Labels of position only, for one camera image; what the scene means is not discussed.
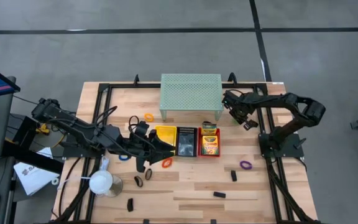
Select yellow plastic basket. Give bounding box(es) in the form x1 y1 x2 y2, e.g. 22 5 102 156
154 125 178 156

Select green mesh metal shelf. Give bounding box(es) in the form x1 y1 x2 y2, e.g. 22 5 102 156
159 73 225 122

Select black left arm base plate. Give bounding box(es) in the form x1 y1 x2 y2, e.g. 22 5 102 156
62 133 108 159

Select white globe table lamp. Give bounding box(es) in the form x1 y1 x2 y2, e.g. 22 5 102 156
88 169 124 198

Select black aluminium rail frame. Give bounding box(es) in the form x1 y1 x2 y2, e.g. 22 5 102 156
54 81 319 224

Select Crayola crayon box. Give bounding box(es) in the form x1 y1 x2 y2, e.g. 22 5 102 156
201 121 218 136
201 134 220 156

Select black desk frame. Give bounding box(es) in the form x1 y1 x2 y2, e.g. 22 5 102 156
1 114 65 175

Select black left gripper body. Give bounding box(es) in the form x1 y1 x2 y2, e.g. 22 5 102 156
119 120 160 174

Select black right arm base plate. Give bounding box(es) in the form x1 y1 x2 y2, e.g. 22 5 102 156
258 133 305 159

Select white plastic tag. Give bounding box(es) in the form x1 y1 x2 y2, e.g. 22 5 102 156
99 155 110 171

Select white paper sheet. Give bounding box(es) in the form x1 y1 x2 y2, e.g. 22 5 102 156
13 146 60 197

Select yellow cable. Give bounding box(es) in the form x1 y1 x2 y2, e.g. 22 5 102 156
35 123 67 149

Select black plastic basket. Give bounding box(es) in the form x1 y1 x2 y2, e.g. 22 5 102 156
175 126 198 157

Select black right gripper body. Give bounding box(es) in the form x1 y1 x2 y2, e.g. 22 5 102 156
223 90 256 119

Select red plastic basket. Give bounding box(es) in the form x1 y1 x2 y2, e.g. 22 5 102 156
197 127 221 157

